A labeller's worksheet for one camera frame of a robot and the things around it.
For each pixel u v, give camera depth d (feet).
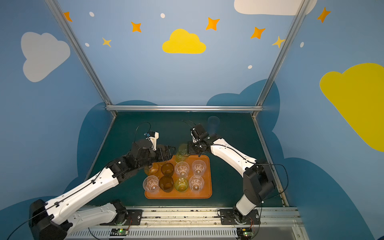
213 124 3.39
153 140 2.21
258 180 1.45
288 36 2.62
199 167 2.87
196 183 2.83
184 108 4.33
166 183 2.71
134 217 2.44
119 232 2.31
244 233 2.33
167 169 2.88
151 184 2.76
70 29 2.51
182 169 2.94
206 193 2.69
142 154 1.85
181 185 2.76
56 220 1.27
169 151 2.16
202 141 2.06
